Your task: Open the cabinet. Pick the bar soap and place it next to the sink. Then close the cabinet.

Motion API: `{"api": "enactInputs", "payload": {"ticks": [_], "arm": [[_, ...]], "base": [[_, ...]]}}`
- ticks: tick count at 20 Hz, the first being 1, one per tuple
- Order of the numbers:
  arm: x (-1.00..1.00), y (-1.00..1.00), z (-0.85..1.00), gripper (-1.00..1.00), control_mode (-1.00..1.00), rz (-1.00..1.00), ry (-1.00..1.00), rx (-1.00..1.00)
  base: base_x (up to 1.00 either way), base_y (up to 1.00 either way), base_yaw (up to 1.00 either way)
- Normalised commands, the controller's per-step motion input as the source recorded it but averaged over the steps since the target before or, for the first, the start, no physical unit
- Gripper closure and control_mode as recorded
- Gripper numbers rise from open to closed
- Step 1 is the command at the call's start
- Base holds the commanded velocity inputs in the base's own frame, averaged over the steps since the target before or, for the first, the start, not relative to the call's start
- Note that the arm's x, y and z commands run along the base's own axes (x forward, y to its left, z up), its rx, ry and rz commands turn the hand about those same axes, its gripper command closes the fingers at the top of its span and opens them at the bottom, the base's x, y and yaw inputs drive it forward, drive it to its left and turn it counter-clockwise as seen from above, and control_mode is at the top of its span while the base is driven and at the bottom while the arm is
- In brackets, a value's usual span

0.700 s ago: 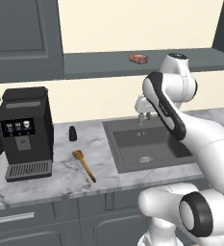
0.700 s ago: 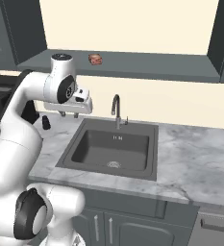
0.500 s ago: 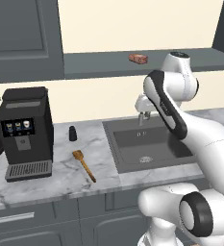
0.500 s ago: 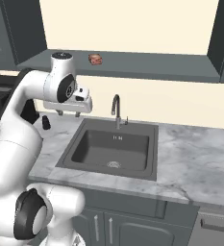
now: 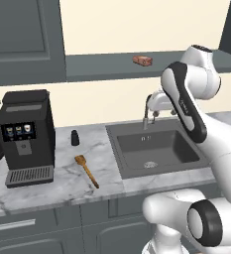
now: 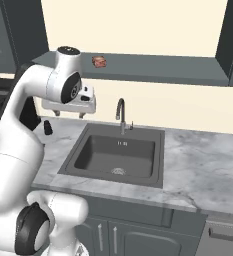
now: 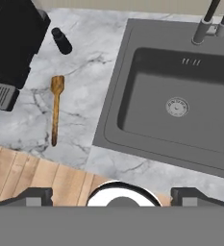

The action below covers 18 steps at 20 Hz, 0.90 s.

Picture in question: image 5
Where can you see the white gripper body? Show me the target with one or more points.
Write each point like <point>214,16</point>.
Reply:
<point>162,100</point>

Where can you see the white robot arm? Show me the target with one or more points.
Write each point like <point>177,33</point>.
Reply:
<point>219,142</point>

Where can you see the dark grey sink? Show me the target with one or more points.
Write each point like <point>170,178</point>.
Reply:
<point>153,150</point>

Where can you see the grey sink front panel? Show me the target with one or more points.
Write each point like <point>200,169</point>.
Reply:
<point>127,206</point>

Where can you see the grey base cabinet door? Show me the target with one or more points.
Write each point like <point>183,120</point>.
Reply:
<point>37,244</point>
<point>117,236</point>

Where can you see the grey tap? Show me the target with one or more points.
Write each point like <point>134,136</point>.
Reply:
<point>146,114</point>

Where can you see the black shaker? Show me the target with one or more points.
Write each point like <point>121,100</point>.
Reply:
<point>75,138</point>

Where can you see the wooden spatula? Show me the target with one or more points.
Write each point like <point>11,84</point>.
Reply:
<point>86,169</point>

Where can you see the black coffee machine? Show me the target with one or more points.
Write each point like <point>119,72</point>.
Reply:
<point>26,139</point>

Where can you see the grey drawer front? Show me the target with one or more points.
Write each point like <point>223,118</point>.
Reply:
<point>44,220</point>

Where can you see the grey wall shelf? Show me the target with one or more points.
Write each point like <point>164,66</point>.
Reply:
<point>113,67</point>

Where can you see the grey wall cabinet door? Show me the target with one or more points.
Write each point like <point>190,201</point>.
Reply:
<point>21,39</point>

